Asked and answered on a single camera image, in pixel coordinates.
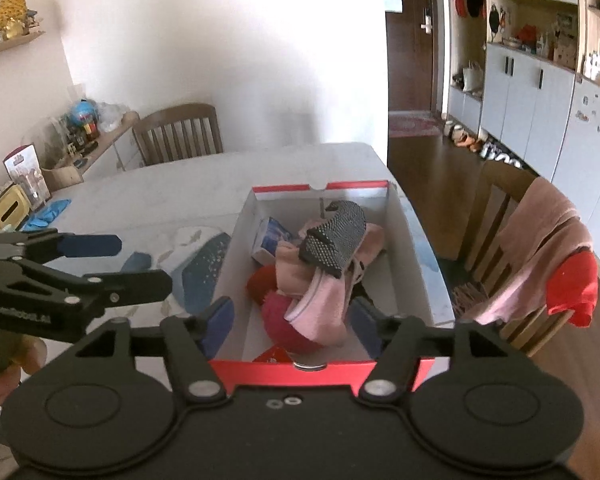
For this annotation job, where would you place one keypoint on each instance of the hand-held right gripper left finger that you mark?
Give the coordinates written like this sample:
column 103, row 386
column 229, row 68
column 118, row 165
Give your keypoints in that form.
column 219, row 325

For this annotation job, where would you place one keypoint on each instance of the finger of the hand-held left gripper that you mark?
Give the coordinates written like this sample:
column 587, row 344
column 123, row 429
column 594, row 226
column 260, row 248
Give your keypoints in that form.
column 92, row 245
column 140, row 285

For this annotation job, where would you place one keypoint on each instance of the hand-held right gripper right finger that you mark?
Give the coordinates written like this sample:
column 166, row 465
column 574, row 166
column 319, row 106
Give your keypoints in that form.
column 364, row 327

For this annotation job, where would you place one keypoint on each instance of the pink garment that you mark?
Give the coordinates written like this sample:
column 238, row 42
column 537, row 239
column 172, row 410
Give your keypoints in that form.
column 320, row 300

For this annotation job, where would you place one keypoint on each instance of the pink plush toy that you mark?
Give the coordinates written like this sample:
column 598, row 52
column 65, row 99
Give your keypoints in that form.
column 290, row 325

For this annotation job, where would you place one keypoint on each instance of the red and white cardboard box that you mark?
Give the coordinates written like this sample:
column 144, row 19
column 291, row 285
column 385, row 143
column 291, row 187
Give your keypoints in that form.
column 405, row 260

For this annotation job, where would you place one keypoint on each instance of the black dotted sock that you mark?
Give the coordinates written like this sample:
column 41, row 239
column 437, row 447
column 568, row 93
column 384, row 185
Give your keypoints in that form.
column 337, row 240

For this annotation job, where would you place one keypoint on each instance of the blue patterned pouch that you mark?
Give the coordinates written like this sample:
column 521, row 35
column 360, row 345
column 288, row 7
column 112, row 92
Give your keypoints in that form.
column 272, row 232

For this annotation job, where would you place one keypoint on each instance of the person's left forearm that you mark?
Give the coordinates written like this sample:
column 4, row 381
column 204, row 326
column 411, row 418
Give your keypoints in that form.
column 27, row 365

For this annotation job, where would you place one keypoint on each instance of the blue gloves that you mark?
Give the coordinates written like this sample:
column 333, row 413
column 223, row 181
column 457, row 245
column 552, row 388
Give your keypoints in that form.
column 50, row 212

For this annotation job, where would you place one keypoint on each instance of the blue mountain print mat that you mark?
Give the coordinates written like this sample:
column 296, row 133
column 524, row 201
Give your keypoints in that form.
column 200, row 270

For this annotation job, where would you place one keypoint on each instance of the yellow tissue box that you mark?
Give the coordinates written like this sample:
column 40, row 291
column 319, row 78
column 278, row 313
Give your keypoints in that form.
column 7, row 207

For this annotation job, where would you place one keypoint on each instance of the printed cardboard box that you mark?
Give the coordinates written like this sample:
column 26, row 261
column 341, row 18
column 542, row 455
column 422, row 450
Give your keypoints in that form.
column 25, row 170

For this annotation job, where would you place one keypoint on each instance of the wooden top sideboard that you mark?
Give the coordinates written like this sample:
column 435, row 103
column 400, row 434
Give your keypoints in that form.
column 110, row 145

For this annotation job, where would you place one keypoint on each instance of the black seat cushion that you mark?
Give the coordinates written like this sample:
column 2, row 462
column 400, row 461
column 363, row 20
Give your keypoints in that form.
column 452, row 272

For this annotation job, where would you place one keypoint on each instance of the clear plastic bag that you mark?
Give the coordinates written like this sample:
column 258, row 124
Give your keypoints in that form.
column 111, row 115

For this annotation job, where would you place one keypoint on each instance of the blue globe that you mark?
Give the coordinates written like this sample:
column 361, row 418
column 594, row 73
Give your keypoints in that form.
column 82, row 112

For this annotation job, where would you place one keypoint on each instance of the wooden slat-back chair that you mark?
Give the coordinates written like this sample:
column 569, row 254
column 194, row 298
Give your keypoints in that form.
column 180, row 132
column 495, row 200

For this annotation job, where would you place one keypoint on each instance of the pink fringed scarf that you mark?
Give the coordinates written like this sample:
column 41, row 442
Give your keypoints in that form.
column 535, row 240

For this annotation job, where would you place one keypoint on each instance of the red patterned rug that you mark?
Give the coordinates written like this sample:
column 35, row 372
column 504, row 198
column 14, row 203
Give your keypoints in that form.
column 412, row 125

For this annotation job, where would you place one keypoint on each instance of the row of shoes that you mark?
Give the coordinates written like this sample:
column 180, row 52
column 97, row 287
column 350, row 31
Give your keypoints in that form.
column 475, row 147

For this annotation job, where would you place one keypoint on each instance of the low white cabinet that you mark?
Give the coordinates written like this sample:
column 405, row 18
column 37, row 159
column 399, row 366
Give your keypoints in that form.
column 465, row 107

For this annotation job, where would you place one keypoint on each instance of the golden ornament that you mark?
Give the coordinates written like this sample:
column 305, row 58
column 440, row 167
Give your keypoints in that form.
column 10, row 15

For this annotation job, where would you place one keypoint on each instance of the beige tote bag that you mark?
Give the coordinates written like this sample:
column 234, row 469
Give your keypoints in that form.
column 472, row 77

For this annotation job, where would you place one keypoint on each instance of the dark wooden door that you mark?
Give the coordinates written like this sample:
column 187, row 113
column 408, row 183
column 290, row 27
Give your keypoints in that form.
column 412, row 35

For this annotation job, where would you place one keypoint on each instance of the white fridge with stickers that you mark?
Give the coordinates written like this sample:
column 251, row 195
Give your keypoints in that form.
column 592, row 125

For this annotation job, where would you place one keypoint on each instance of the cardboard toy house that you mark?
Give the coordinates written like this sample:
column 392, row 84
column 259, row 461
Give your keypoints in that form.
column 565, row 52

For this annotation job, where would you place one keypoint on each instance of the wooden wall shelf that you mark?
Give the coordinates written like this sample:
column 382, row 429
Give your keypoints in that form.
column 10, row 42

